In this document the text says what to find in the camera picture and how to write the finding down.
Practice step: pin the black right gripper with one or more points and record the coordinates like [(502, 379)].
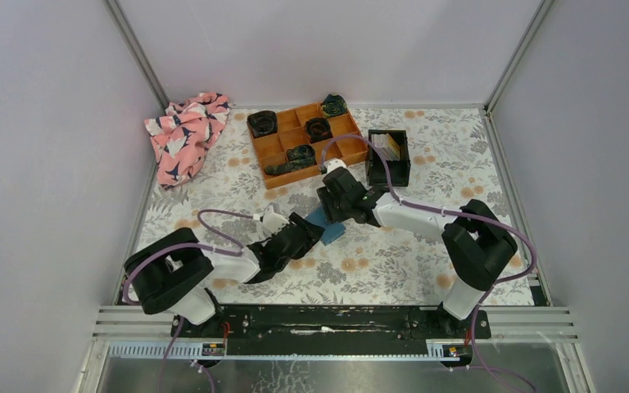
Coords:
[(327, 199)]

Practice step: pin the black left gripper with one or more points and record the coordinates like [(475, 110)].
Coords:
[(313, 237)]

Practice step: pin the blue leather card holder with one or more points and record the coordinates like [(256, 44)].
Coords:
[(331, 231)]

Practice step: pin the wooden compartment tray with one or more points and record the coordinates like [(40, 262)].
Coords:
[(344, 145)]

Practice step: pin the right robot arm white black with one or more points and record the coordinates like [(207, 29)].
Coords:
[(479, 246)]

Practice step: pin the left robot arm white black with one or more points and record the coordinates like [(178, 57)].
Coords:
[(174, 272)]

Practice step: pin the black card box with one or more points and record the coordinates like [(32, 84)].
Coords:
[(398, 170)]

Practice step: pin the stack of cards in box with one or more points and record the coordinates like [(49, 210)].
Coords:
[(385, 144)]

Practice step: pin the rolled green tie front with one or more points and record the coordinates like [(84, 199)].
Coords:
[(297, 158)]

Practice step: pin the rolled green tie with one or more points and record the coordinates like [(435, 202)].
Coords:
[(333, 105), (297, 158)]

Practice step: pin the rolled dark tie centre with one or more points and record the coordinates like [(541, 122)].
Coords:
[(318, 129)]

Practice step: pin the rolled dark tie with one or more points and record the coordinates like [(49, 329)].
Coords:
[(262, 123), (318, 129)]

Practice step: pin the floral table mat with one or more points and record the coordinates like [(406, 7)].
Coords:
[(451, 163)]

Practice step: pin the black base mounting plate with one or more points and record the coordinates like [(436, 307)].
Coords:
[(271, 330)]

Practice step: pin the rolled green tie top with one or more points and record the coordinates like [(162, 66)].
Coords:
[(333, 105)]

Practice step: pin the rolled dark tie far left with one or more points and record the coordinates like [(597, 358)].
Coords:
[(262, 123)]

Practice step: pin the pink patterned cloth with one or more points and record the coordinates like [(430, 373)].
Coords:
[(182, 136)]

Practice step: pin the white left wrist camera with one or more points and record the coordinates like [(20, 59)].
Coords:
[(273, 220)]

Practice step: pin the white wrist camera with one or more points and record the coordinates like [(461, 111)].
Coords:
[(330, 165), (273, 220)]

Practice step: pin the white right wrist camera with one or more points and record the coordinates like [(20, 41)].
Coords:
[(330, 165)]

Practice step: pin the aluminium front rail frame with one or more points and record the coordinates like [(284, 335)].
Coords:
[(509, 324)]

